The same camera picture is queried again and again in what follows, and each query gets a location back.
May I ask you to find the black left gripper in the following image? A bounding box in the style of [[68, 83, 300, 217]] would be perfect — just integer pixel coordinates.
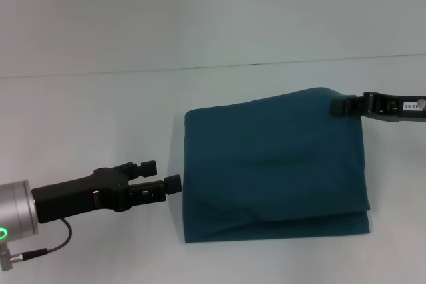
[[31, 160, 182, 225]]

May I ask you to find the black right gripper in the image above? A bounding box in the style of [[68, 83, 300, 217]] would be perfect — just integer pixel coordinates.
[[329, 91, 426, 124]]

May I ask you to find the teal blue printed t-shirt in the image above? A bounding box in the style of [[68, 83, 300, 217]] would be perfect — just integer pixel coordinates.
[[183, 86, 372, 245]]

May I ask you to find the left arm dark cable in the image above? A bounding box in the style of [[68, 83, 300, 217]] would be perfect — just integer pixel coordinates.
[[0, 218, 73, 272]]

